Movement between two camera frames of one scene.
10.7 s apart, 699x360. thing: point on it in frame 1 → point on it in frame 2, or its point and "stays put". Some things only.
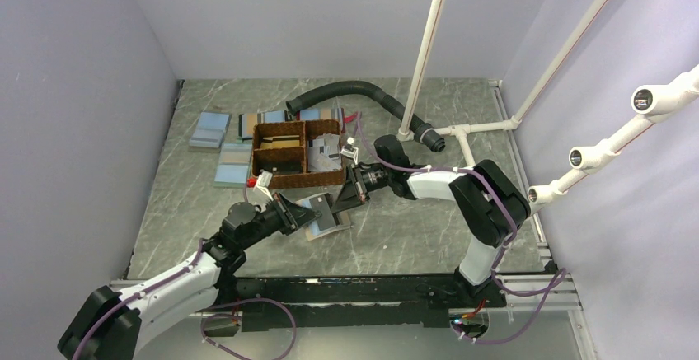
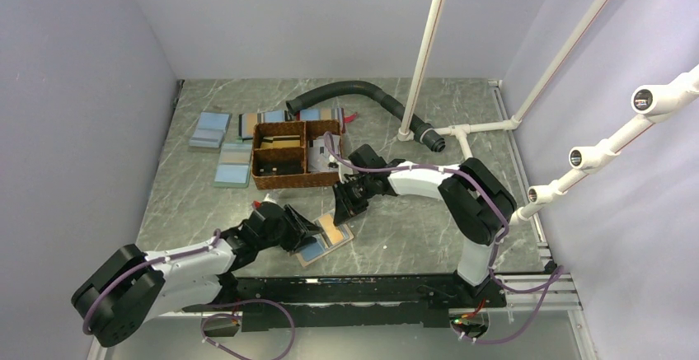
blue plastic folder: [314, 225] → [318, 245]
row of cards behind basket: [246, 121] stays put
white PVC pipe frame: [659, 102] stays put
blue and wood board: [328, 222] → [330, 237]
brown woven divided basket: [299, 153] stays put
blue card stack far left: [209, 131] stays put
